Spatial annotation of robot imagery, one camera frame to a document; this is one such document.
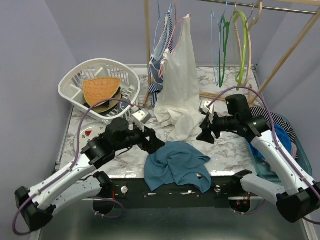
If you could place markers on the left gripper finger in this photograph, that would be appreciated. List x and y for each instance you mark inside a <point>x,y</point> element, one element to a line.
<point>153,145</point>
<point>150,134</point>

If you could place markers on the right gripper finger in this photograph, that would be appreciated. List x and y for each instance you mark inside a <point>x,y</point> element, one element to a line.
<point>206,124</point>
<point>206,136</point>

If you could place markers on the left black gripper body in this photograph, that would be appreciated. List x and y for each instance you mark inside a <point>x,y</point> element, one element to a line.
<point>136,136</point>

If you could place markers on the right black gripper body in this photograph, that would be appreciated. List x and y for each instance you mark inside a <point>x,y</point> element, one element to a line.
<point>219,124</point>

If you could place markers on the teal blue tank top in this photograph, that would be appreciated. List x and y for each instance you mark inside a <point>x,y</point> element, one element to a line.
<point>177,163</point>

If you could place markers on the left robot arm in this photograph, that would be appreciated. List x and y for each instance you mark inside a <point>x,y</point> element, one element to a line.
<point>81,178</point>

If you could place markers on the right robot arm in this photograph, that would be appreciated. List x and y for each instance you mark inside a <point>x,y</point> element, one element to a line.
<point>298,195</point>

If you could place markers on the white tank top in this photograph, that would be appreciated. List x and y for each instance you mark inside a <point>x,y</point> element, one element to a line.
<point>179,101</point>

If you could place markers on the light blue plastic hanger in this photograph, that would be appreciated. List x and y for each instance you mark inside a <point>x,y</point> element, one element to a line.
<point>215,44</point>

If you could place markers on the lime green hanger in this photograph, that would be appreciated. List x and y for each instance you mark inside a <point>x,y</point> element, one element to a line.
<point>243,50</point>

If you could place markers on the dark green plastic hanger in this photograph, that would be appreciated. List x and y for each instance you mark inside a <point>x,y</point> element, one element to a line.
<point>224,30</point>

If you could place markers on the beige wooden hanger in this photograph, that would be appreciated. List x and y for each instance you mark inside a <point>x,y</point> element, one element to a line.
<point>250,50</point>

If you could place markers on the dark plates in basket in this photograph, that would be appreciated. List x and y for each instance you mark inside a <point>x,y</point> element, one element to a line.
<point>108,106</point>

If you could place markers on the black white striped garment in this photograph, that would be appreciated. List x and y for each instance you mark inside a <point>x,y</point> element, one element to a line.
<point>260,111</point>

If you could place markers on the watermelon pattern plate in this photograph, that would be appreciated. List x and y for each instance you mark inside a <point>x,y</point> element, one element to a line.
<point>89,132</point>

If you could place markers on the orange woven mat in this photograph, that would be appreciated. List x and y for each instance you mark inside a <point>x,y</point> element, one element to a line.
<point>93,87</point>

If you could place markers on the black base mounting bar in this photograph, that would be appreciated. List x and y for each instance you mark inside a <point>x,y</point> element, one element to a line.
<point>134,193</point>

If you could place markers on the teal plastic bin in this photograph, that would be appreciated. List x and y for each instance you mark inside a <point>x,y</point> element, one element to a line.
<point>264,171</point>

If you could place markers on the bright blue garment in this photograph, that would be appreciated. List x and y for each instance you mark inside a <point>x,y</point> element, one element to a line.
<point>282,136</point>

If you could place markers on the pink garment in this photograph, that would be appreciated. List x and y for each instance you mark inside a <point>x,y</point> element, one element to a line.
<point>294,150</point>

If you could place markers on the white plastic laundry basket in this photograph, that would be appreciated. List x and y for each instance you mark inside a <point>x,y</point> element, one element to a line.
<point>70,87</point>

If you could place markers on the blue striped garment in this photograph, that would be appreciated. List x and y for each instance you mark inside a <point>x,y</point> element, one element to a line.
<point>157,86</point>

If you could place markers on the wooden clothes rack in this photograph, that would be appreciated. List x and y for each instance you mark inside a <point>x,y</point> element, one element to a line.
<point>247,27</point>

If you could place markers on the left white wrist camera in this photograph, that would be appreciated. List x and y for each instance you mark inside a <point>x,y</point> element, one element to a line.
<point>140,118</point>

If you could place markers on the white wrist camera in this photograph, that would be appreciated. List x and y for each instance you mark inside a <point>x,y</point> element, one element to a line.
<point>207,107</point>
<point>140,118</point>

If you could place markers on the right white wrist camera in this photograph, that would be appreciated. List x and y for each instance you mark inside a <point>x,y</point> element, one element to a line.
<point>207,107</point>

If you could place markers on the light blue wire hanger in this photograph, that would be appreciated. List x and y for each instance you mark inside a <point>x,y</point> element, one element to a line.
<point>160,25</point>

